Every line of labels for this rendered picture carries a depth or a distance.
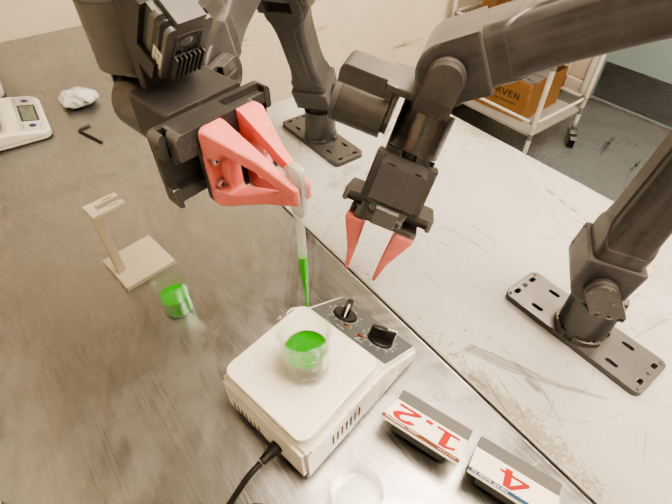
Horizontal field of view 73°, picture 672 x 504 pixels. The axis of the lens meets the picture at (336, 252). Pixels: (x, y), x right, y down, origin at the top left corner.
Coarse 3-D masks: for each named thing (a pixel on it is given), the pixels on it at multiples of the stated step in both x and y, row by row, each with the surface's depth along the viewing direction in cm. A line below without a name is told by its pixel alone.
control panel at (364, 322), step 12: (336, 300) 60; (360, 312) 60; (336, 324) 55; (360, 324) 57; (372, 324) 58; (348, 336) 53; (396, 336) 57; (372, 348) 53; (384, 348) 54; (396, 348) 54; (408, 348) 55; (384, 360) 51
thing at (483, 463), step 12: (480, 456) 48; (480, 468) 46; (492, 468) 47; (504, 468) 48; (504, 480) 46; (516, 480) 46; (528, 480) 47; (516, 492) 44; (528, 492) 45; (540, 492) 46
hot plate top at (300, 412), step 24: (264, 336) 51; (336, 336) 51; (240, 360) 48; (264, 360) 48; (336, 360) 48; (360, 360) 48; (240, 384) 46; (264, 384) 46; (288, 384) 46; (336, 384) 46; (360, 384) 47; (264, 408) 45; (288, 408) 45; (312, 408) 45; (336, 408) 45; (288, 432) 43; (312, 432) 43
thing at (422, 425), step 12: (396, 408) 52; (408, 408) 53; (408, 420) 50; (420, 420) 51; (420, 432) 48; (432, 432) 49; (444, 432) 50; (444, 444) 48; (456, 444) 49; (456, 456) 46
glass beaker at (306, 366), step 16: (288, 320) 45; (304, 320) 46; (320, 320) 45; (288, 336) 46; (288, 352) 42; (304, 352) 41; (320, 352) 42; (288, 368) 45; (304, 368) 43; (320, 368) 44; (304, 384) 46
